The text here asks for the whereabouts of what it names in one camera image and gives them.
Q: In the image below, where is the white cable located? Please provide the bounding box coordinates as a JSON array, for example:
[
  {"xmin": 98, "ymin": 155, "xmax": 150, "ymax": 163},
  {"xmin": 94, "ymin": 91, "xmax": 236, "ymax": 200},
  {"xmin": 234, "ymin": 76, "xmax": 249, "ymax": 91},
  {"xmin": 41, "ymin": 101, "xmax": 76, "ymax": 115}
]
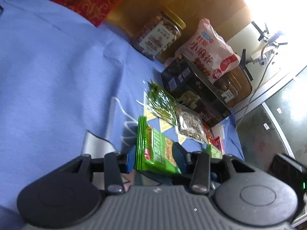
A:
[{"xmin": 234, "ymin": 41, "xmax": 272, "ymax": 128}]

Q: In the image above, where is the small pink packet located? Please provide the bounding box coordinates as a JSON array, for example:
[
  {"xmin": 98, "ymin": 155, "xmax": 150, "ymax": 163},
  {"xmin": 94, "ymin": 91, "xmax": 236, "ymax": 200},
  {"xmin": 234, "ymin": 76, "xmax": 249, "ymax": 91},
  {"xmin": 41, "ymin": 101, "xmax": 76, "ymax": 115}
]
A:
[{"xmin": 213, "ymin": 136, "xmax": 226, "ymax": 155}]

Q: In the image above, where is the white power strip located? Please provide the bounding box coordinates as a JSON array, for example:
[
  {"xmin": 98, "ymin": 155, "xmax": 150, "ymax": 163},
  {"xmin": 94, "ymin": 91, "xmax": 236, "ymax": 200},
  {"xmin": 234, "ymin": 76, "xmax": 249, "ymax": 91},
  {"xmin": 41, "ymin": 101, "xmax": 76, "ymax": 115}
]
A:
[{"xmin": 250, "ymin": 48, "xmax": 277, "ymax": 66}]

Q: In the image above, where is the nut jar with gold lid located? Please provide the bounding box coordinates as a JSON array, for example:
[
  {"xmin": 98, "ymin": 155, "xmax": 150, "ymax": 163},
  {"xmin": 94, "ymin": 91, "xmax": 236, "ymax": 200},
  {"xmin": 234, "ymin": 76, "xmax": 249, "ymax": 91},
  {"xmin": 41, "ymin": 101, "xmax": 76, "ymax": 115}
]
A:
[{"xmin": 131, "ymin": 7, "xmax": 186, "ymax": 61}]

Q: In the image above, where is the clear plastic snack tub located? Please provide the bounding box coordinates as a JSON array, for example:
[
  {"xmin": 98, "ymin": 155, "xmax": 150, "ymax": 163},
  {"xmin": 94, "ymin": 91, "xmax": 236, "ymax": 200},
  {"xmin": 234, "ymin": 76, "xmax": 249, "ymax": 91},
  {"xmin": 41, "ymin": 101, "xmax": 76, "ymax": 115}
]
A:
[{"xmin": 213, "ymin": 65, "xmax": 253, "ymax": 108}]

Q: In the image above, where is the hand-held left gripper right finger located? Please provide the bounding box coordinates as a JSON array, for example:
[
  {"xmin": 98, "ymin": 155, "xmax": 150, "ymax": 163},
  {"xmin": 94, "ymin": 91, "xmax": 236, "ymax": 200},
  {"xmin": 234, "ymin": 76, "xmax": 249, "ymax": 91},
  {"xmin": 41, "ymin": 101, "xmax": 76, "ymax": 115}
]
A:
[{"xmin": 172, "ymin": 142, "xmax": 255, "ymax": 195}]

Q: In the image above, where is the pale green leaf-print packet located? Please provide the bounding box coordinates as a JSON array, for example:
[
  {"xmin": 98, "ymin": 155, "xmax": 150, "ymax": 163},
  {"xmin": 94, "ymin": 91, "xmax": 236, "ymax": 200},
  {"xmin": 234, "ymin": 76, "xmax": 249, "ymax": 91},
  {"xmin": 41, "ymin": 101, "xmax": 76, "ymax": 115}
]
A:
[{"xmin": 206, "ymin": 144, "xmax": 223, "ymax": 159}]

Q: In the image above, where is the wooden headboard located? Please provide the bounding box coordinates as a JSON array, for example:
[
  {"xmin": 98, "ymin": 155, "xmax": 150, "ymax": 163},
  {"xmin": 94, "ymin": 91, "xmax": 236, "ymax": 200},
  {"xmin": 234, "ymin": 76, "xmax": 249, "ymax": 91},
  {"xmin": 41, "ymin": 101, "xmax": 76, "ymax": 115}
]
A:
[{"xmin": 106, "ymin": 0, "xmax": 255, "ymax": 64}]

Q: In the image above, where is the red-orange snack packet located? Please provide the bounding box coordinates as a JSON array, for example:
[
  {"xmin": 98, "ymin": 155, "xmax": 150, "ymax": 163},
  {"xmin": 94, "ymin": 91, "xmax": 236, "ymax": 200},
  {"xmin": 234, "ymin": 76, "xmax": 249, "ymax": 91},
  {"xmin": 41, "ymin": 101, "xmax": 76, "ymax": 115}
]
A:
[{"xmin": 203, "ymin": 122, "xmax": 214, "ymax": 145}]

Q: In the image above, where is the pink snack bag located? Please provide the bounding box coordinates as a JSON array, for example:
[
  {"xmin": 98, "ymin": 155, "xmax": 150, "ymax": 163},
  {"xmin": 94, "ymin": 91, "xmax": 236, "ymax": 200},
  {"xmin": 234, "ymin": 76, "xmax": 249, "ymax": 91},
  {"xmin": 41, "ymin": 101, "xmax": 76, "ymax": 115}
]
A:
[{"xmin": 175, "ymin": 18, "xmax": 241, "ymax": 84}]

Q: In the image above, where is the dark cardboard box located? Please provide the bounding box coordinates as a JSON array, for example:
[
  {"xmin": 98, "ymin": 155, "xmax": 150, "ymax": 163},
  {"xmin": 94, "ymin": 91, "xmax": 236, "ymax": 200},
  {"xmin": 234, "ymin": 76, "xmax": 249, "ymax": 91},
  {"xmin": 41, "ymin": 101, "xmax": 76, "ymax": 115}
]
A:
[{"xmin": 161, "ymin": 54, "xmax": 232, "ymax": 128}]

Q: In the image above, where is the printed blue cloth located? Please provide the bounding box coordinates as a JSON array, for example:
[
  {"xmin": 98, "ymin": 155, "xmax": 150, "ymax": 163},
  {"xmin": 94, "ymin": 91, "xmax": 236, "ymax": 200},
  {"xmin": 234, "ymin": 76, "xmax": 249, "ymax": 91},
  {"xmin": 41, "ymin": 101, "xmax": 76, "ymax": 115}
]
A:
[{"xmin": 0, "ymin": 0, "xmax": 245, "ymax": 230}]

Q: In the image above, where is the dark green seaweed packet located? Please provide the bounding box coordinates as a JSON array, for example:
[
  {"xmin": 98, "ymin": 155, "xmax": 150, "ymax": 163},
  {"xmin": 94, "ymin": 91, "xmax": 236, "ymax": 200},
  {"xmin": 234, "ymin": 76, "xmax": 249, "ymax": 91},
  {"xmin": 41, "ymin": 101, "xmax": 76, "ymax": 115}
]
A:
[{"xmin": 147, "ymin": 82, "xmax": 178, "ymax": 126}]

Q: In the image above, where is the clear seed packet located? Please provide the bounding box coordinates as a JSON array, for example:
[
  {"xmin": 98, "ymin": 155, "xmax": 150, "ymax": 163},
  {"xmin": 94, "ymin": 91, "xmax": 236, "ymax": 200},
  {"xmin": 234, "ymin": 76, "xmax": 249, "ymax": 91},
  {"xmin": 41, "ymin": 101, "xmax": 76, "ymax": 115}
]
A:
[{"xmin": 175, "ymin": 103, "xmax": 209, "ymax": 144}]

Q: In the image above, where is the black metal stand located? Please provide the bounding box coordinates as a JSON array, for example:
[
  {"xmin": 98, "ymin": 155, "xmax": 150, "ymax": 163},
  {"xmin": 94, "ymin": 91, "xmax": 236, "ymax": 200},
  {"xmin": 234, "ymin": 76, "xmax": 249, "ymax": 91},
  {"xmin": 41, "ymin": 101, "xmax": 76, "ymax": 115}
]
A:
[{"xmin": 239, "ymin": 21, "xmax": 288, "ymax": 82}]

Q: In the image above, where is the bright green snack packet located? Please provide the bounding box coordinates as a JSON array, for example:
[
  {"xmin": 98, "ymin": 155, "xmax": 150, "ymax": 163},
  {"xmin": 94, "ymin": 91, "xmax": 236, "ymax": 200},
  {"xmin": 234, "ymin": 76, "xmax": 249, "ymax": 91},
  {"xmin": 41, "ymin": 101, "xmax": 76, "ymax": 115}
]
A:
[{"xmin": 134, "ymin": 116, "xmax": 182, "ymax": 175}]

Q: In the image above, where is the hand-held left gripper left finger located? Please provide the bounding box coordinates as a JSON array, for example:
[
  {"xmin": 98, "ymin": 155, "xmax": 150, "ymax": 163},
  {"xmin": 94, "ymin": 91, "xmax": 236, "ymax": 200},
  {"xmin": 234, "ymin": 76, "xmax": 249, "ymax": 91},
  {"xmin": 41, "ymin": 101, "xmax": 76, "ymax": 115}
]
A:
[{"xmin": 71, "ymin": 148, "xmax": 137, "ymax": 195}]

